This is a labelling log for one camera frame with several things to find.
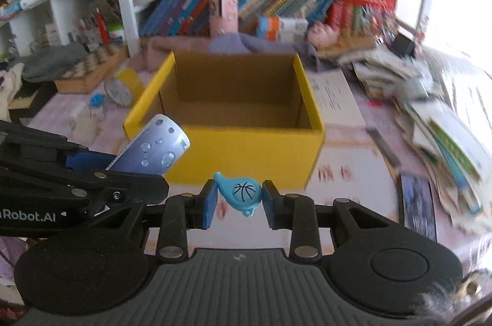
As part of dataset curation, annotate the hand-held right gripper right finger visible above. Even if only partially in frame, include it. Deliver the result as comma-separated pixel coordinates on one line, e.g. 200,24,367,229
262,180,389,260

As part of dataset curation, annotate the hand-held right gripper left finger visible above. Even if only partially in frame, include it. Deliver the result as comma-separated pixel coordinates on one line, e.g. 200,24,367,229
92,180,220,260

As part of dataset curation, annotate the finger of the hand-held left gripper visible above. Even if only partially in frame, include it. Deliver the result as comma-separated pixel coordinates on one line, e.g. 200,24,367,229
0,120,116,174
0,167,170,217

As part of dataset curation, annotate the blue basketball-print keychain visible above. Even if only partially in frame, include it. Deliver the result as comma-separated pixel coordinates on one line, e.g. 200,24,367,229
212,171,264,218

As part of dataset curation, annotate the silver blue droplet-print tube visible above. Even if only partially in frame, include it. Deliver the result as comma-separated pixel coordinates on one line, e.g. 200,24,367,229
105,113,191,177

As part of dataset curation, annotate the yellow cardboard box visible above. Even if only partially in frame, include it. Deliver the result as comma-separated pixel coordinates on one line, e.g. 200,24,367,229
123,50,327,190

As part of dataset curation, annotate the yellow tape roll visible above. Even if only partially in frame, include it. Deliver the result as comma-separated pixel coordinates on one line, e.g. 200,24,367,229
104,68,145,108

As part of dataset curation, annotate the wooden chessboard box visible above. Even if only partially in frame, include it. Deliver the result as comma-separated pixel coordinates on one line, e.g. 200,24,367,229
54,45,130,95

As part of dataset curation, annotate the pink checked tablecloth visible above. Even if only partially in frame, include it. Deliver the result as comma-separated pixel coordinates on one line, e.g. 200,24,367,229
29,69,492,273

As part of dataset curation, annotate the white paper sheet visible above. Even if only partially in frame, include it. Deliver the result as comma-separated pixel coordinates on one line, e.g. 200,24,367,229
307,69,364,127

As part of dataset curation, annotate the pen holder with pens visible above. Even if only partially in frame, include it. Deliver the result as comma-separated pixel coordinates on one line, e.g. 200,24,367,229
79,13,101,42

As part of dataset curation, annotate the red bottle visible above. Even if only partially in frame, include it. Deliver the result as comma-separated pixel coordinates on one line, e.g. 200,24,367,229
96,8,110,44

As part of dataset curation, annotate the dark printed card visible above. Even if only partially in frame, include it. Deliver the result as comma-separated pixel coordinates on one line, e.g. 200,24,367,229
398,174,438,243

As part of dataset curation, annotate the lavender cloth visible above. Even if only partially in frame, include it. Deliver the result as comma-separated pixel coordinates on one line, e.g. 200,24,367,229
209,33,319,72

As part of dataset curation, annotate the wooden board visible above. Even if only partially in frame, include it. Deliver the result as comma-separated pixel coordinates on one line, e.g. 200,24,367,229
315,34,379,60

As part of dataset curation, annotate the pink pig plush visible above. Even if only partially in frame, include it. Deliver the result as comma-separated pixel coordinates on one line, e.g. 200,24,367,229
307,22,341,50

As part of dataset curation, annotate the white orange blue carton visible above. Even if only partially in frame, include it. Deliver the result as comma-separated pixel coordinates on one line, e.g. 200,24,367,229
257,16,309,42

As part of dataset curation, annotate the row of books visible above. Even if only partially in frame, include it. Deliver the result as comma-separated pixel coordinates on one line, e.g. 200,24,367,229
134,0,398,42

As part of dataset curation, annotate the pile of papers and booklets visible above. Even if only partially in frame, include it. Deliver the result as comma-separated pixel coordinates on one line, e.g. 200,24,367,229
338,45,492,232

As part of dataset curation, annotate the pink white speaker box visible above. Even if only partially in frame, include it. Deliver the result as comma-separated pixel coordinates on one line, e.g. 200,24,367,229
208,0,240,38

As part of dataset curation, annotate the grey fuzzy cloth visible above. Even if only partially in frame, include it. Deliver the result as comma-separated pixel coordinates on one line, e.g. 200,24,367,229
419,268,492,326

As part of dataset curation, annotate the small black box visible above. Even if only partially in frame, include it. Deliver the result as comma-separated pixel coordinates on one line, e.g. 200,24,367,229
392,32,416,58

